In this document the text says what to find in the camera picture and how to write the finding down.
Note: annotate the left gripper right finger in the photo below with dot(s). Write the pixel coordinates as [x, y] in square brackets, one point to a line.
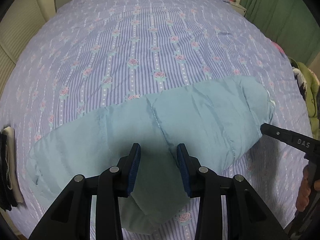
[248, 217]

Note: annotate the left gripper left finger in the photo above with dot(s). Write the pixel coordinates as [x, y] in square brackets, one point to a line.
[69, 215]

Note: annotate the light blue padded pants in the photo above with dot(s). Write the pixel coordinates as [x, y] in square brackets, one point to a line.
[218, 121]

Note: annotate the right hand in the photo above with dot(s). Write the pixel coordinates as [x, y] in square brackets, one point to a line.
[304, 191]

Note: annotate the olive green jacket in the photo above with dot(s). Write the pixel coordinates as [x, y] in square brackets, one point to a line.
[311, 96]

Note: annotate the black white garment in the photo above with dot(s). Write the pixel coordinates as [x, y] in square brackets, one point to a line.
[301, 82]

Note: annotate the folded black clothes stack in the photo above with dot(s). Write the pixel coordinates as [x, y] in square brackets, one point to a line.
[7, 197]

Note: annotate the pink clothes pile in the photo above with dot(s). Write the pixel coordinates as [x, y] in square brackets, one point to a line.
[282, 52]

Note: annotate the green curtain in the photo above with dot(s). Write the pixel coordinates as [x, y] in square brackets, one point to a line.
[289, 23]

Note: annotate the white nightstand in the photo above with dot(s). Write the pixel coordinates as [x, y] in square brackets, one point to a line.
[237, 7]

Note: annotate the purple floral bed cover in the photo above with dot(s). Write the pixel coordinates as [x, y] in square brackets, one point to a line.
[97, 53]

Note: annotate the white louvered wardrobe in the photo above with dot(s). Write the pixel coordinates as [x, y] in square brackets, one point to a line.
[20, 23]

